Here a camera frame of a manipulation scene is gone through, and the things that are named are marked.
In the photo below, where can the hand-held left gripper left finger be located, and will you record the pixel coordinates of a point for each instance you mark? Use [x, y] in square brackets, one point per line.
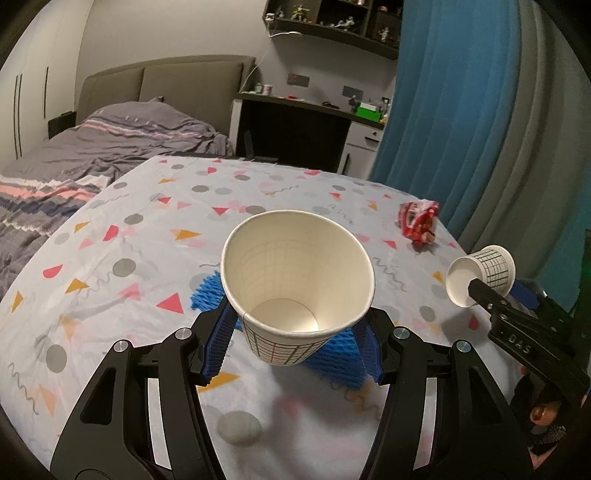
[217, 341]

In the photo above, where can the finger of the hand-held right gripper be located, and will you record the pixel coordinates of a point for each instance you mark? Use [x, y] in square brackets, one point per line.
[554, 314]
[512, 337]

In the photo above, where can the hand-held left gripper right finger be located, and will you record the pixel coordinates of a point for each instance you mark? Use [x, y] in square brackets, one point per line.
[371, 355]

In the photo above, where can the blue foam net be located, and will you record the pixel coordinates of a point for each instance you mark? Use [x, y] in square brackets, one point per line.
[337, 357]

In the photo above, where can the grid pattern paper cup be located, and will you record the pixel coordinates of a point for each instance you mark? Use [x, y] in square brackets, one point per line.
[496, 270]
[295, 258]

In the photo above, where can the person's right hand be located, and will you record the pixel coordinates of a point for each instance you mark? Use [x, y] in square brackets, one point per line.
[545, 413]

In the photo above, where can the red snack wrapper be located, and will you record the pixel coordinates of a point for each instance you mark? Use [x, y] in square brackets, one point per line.
[418, 221]

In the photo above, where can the grey curtain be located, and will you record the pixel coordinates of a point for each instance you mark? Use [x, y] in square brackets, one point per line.
[545, 161]

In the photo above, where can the white drawer unit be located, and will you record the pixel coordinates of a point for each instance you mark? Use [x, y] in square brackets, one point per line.
[360, 147]

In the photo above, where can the blue curtain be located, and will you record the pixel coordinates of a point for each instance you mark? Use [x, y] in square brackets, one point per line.
[438, 115]

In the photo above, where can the bed with grey bedding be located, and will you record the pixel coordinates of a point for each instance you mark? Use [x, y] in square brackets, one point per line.
[69, 157]

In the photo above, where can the green box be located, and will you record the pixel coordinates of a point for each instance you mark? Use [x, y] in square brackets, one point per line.
[369, 112]

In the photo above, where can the dark wooden desk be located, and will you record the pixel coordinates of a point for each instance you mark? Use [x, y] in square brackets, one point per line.
[295, 102]

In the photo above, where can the white mug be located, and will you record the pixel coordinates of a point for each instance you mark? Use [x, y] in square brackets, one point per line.
[267, 88]

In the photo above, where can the grey padded headboard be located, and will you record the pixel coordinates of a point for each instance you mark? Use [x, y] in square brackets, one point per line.
[184, 83]

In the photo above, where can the black nightstand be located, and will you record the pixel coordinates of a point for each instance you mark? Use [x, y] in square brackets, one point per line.
[62, 124]

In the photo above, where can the white wardrobe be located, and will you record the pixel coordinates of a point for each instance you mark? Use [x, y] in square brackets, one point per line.
[32, 92]

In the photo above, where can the row of shelf figurines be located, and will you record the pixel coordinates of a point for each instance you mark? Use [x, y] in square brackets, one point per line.
[341, 21]

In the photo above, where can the grey wall socket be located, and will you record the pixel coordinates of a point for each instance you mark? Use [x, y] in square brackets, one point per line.
[353, 91]
[298, 80]

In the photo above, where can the dark wall shelf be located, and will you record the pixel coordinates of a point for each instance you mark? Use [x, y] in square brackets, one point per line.
[323, 32]

